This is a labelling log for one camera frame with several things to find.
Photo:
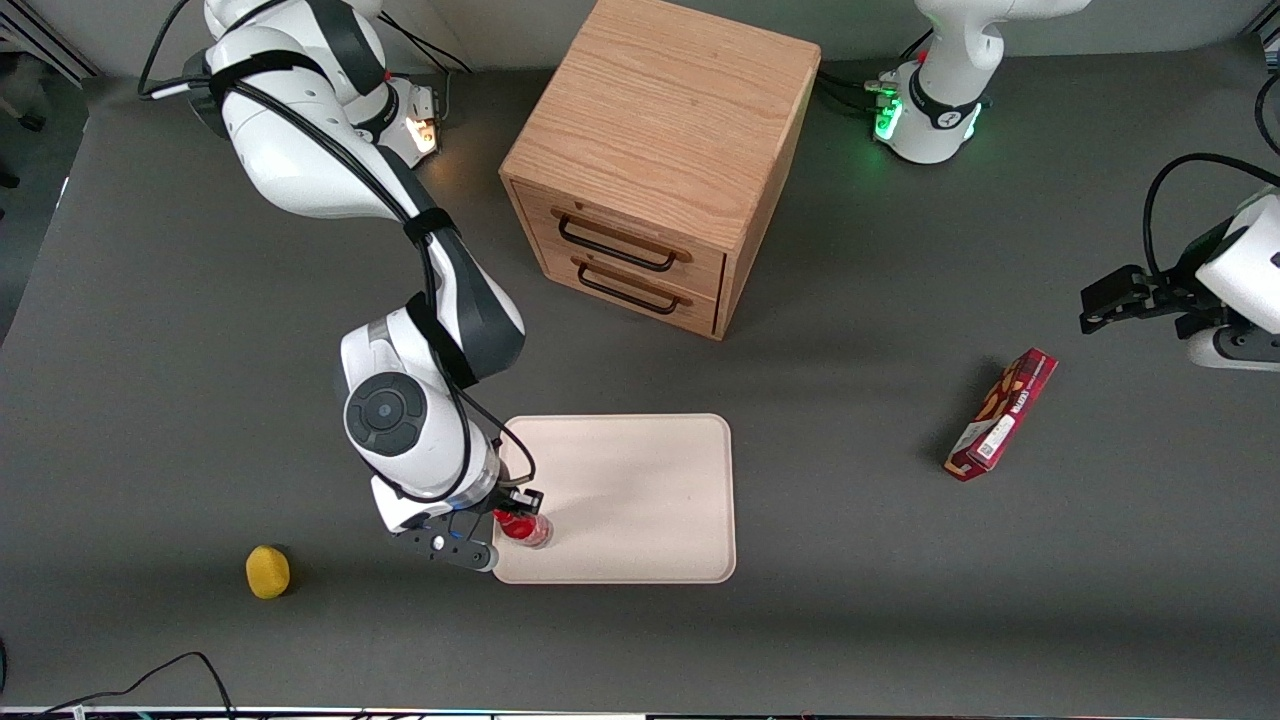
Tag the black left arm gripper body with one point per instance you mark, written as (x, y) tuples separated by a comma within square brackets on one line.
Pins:
[(1178, 296)]

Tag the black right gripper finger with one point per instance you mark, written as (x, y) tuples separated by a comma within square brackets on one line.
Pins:
[(520, 499)]

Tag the red coke bottle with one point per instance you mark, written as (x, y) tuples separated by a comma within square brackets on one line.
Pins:
[(530, 530)]

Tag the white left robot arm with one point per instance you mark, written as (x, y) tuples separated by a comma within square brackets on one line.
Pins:
[(940, 100)]

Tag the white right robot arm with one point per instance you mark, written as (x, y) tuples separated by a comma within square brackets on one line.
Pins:
[(300, 150)]

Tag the beige rectangular tray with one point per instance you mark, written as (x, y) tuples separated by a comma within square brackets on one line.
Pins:
[(630, 495)]

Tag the red snack box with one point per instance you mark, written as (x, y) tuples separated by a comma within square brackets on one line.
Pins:
[(1003, 412)]

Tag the yellow lemon toy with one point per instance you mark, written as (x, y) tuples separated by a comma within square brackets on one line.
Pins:
[(267, 572)]

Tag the wooden drawer cabinet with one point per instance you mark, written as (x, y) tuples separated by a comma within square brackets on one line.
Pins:
[(660, 120)]

